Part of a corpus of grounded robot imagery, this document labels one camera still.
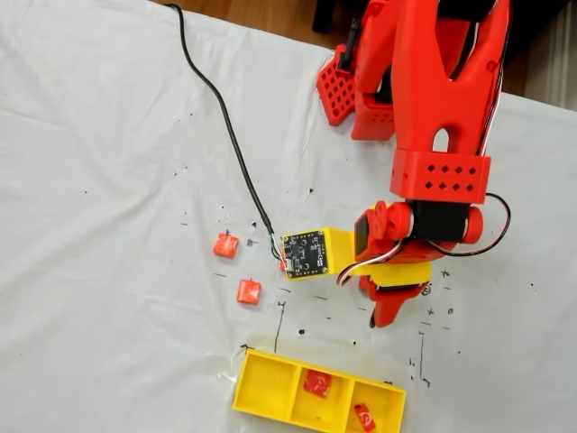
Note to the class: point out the black table clamp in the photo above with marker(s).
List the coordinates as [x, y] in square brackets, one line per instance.
[346, 54]

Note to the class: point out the yellow three-compartment box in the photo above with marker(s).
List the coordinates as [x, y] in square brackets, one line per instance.
[270, 383]

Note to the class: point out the red candy with pointed logo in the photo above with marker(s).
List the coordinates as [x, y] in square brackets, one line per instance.
[316, 383]

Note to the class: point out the red candy with brand text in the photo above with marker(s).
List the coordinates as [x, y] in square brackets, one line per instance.
[365, 416]

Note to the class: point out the camera board on yellow mount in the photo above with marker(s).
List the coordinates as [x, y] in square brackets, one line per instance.
[304, 252]

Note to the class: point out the white table cloth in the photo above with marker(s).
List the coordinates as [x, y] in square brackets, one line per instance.
[90, 180]

